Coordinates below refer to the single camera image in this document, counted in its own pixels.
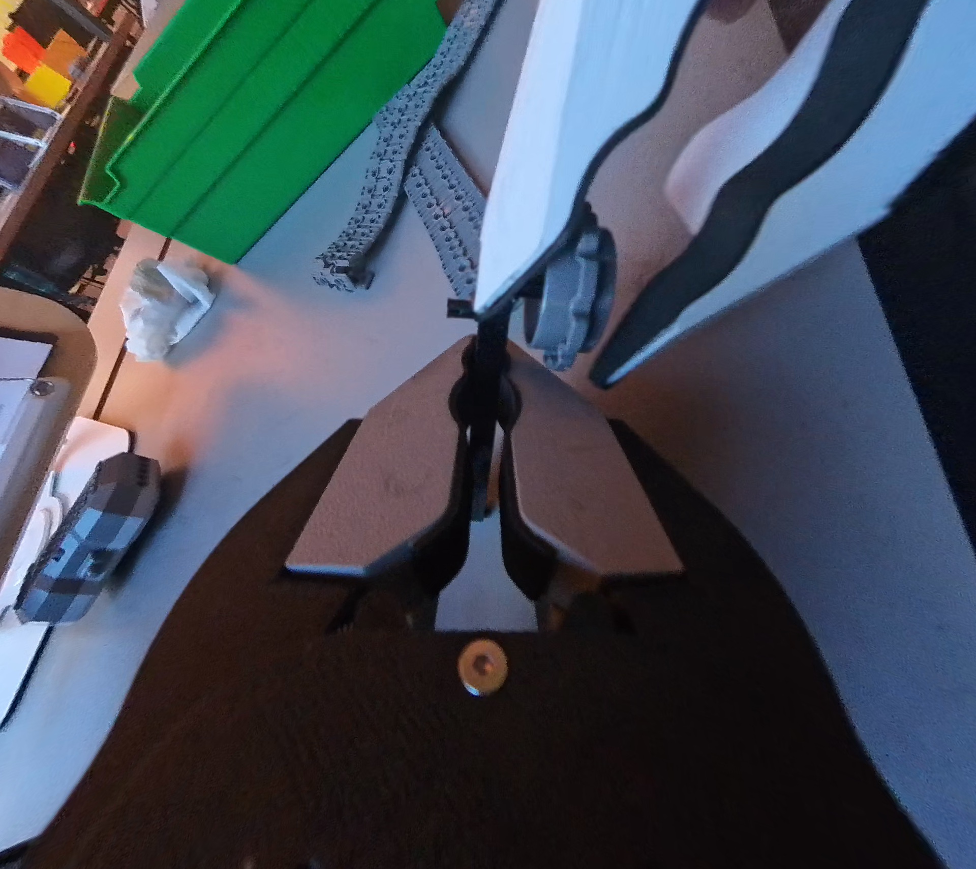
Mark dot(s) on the dark grey brick block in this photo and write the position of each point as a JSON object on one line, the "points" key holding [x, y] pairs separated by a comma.
{"points": [[91, 533]]}

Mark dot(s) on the background shelf with coloured bins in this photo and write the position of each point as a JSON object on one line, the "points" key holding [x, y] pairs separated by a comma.
{"points": [[46, 60]]}

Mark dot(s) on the long grey toy track strip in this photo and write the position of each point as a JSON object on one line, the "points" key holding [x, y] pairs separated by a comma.
{"points": [[446, 205]]}

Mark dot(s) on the green plastic bin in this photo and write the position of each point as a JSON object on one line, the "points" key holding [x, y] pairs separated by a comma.
{"points": [[290, 83]]}

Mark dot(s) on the grey desk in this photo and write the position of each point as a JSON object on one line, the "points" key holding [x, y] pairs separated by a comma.
{"points": [[762, 503]]}

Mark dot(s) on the person's right hand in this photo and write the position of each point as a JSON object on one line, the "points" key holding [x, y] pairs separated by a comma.
{"points": [[778, 15]]}

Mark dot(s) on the crumpled white plastic bag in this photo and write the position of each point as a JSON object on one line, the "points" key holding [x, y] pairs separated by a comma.
{"points": [[164, 308]]}

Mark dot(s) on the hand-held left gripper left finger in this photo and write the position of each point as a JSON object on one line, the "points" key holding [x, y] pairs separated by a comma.
{"points": [[381, 495]]}

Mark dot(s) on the short grey toy track piece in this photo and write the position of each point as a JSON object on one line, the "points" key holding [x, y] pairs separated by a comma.
{"points": [[396, 137]]}

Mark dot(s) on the black perforated toy beam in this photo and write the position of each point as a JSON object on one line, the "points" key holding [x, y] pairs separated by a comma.
{"points": [[484, 365]]}

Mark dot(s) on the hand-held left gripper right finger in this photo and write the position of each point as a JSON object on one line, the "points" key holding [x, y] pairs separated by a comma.
{"points": [[587, 495]]}

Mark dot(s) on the sign board with wooden edge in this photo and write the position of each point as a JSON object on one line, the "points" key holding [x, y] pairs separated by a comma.
{"points": [[68, 365]]}

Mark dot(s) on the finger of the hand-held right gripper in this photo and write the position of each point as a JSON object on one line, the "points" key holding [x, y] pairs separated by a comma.
{"points": [[877, 160], [595, 83]]}

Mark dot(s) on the grey toy wheel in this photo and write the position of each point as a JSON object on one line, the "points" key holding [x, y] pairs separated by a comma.
{"points": [[572, 297]]}

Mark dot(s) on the white rounded flat plate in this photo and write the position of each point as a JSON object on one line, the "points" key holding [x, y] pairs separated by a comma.
{"points": [[88, 438]]}

